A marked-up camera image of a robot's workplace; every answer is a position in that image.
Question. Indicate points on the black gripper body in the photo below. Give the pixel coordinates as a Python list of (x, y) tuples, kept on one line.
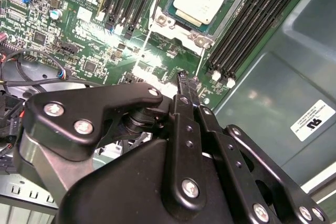
[(126, 190)]

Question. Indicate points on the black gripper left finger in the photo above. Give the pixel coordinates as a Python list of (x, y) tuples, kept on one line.
[(105, 98)]

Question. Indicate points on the metal socket cover frame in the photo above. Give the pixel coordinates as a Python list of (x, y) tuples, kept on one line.
[(151, 71)]

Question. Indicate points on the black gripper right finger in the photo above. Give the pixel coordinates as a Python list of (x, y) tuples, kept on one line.
[(231, 155)]

